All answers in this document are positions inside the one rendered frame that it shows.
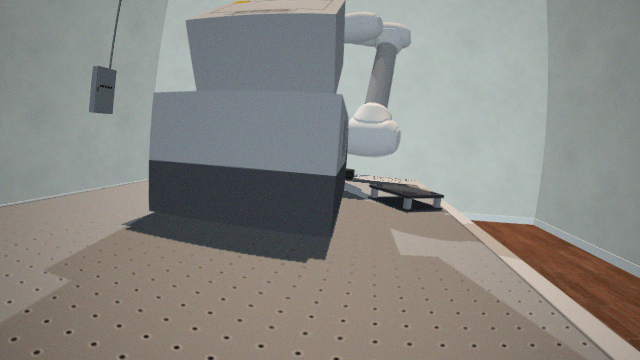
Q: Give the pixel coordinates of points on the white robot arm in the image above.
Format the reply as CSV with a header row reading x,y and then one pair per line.
x,y
372,133

